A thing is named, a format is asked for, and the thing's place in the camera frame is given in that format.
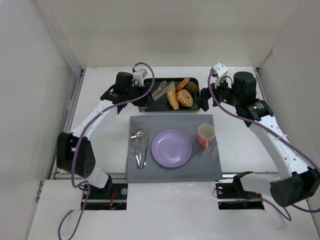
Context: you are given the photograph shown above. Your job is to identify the metal tongs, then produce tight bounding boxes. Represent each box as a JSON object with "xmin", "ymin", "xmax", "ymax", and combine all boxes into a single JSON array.
[{"xmin": 138, "ymin": 80, "xmax": 176, "ymax": 113}]

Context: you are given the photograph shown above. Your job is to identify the long golden bread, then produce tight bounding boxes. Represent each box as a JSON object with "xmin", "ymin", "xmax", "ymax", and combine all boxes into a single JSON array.
[{"xmin": 166, "ymin": 88, "xmax": 179, "ymax": 110}]

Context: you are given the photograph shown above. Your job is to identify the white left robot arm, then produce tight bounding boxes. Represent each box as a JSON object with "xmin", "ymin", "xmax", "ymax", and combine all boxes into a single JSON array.
[{"xmin": 56, "ymin": 69, "xmax": 152, "ymax": 193}]

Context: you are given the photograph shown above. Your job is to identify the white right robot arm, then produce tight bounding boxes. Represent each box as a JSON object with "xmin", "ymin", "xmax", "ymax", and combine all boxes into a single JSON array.
[{"xmin": 196, "ymin": 68, "xmax": 320, "ymax": 208}]

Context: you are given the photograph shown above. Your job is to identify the round bagel bread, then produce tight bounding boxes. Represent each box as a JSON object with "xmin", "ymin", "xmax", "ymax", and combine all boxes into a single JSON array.
[{"xmin": 176, "ymin": 89, "xmax": 193, "ymax": 108}]

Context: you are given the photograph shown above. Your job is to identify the dark brown bread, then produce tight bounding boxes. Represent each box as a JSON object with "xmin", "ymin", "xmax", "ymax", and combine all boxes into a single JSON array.
[{"xmin": 184, "ymin": 81, "xmax": 200, "ymax": 94}]

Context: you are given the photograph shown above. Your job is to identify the orange bread slice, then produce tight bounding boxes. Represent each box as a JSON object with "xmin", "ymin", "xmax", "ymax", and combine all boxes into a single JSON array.
[{"xmin": 175, "ymin": 77, "xmax": 190, "ymax": 92}]

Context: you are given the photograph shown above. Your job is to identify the pink mug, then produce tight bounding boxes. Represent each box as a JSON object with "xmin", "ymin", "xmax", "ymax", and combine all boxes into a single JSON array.
[{"xmin": 196, "ymin": 124, "xmax": 216, "ymax": 150}]

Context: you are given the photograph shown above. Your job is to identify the black baking tray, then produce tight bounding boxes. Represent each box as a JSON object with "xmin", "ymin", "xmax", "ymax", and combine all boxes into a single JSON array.
[{"xmin": 144, "ymin": 77, "xmax": 200, "ymax": 112}]

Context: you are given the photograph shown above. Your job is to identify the silver spoon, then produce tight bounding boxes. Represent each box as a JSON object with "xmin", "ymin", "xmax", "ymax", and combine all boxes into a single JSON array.
[{"xmin": 135, "ymin": 128, "xmax": 145, "ymax": 168}]

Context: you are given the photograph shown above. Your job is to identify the silver fork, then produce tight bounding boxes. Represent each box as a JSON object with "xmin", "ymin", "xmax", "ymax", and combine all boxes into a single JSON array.
[{"xmin": 130, "ymin": 132, "xmax": 140, "ymax": 169}]

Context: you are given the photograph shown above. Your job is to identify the purple plate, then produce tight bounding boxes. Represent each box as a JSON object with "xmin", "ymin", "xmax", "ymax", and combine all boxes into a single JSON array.
[{"xmin": 151, "ymin": 130, "xmax": 192, "ymax": 168}]

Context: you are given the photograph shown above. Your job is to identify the grey cloth placemat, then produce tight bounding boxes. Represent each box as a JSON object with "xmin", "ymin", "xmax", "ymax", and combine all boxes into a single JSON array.
[{"xmin": 126, "ymin": 114, "xmax": 223, "ymax": 183}]

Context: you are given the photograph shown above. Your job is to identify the silver knife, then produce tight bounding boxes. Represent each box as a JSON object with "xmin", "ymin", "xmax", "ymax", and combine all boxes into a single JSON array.
[{"xmin": 140, "ymin": 128, "xmax": 150, "ymax": 169}]

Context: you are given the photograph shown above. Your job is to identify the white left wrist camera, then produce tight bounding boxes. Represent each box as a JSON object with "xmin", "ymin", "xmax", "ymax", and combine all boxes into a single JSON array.
[{"xmin": 133, "ymin": 69, "xmax": 148, "ymax": 87}]

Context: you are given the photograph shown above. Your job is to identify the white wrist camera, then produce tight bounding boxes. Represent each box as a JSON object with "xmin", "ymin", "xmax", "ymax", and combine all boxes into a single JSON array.
[
  {"xmin": 133, "ymin": 69, "xmax": 148, "ymax": 87},
  {"xmin": 210, "ymin": 62, "xmax": 228, "ymax": 88}
]

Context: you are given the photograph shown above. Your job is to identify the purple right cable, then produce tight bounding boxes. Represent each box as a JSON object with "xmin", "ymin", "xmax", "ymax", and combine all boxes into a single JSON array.
[{"xmin": 207, "ymin": 70, "xmax": 320, "ymax": 222}]

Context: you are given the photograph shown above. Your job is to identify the purple cable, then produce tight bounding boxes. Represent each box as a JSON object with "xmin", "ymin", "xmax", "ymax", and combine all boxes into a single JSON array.
[
  {"xmin": 58, "ymin": 62, "xmax": 155, "ymax": 240},
  {"xmin": 207, "ymin": 70, "xmax": 320, "ymax": 222}
]

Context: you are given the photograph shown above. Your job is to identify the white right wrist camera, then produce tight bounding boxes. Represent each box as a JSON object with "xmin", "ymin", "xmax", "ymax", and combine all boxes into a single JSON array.
[{"xmin": 210, "ymin": 62, "xmax": 228, "ymax": 88}]

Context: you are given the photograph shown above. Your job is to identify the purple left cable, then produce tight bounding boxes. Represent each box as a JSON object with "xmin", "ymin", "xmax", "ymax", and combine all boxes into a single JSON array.
[{"xmin": 58, "ymin": 62, "xmax": 155, "ymax": 240}]

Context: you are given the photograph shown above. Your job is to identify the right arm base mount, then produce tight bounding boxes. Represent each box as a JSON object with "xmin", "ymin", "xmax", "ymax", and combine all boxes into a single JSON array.
[{"xmin": 212, "ymin": 182, "xmax": 265, "ymax": 210}]

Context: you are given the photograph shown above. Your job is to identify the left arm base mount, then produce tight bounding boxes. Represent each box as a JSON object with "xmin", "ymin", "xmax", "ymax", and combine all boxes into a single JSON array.
[{"xmin": 79, "ymin": 183, "xmax": 128, "ymax": 211}]

